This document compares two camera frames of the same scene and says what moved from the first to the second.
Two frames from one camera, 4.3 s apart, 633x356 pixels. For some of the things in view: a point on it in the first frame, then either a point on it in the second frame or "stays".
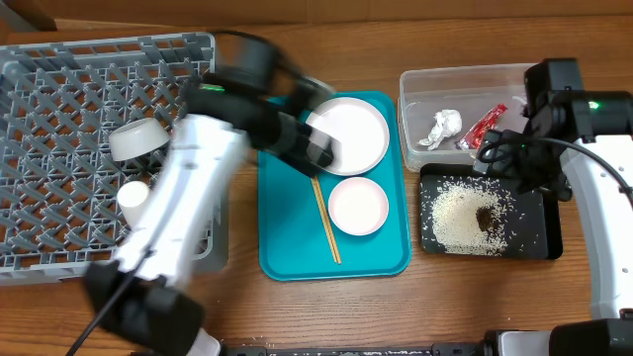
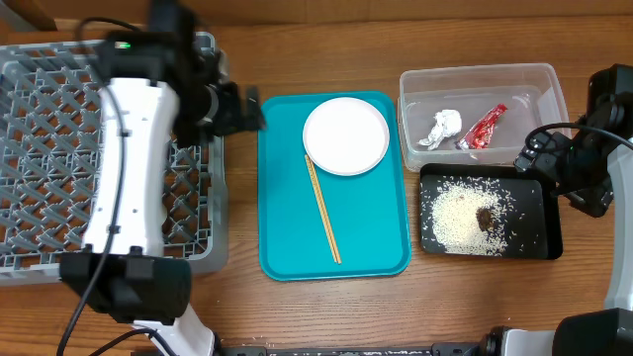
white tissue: (448, 123) stays
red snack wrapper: (473, 139) stays
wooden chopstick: (324, 219) stays
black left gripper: (306, 158) to (237, 117)
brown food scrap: (484, 218) stays
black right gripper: (536, 174) to (539, 155)
